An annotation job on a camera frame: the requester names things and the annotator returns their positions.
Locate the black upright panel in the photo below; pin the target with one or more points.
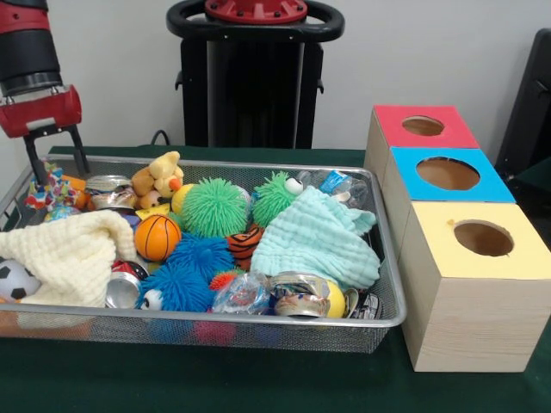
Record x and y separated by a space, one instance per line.
529 112

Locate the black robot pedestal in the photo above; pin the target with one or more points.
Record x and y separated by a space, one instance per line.
250 86

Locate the colourful patterned knotted toy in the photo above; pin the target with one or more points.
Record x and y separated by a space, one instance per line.
50 194

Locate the small black white soccer ball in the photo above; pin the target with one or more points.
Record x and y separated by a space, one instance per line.
15 280

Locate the blue spiky rubber ball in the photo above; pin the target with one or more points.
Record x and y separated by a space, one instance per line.
202 251

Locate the clear mesh bin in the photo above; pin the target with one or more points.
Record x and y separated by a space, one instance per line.
301 334

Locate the small orange basketball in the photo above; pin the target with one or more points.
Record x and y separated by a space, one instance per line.
157 237

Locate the dark green table cloth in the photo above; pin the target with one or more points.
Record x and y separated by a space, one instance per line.
258 379

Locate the wooden box with three holes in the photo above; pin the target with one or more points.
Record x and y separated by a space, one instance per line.
473 318

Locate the green spiky rubber ball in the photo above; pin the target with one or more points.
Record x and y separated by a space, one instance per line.
215 208

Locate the green furry monster toy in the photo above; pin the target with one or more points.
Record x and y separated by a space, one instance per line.
271 200

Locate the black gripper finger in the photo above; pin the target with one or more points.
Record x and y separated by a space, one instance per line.
34 161
79 152

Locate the yellow plush animal toy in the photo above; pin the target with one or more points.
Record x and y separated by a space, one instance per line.
162 175

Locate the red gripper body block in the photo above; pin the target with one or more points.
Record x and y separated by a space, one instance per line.
39 114

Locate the orange tiger striped ball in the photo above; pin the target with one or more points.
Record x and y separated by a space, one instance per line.
245 245

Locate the blue furry monster toy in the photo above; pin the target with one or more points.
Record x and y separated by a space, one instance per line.
185 288

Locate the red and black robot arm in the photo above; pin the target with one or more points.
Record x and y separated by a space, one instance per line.
26 47

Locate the cream muslin cloth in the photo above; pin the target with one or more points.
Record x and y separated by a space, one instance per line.
73 258

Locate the mint green muslin cloth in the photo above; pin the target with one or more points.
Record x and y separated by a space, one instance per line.
318 241

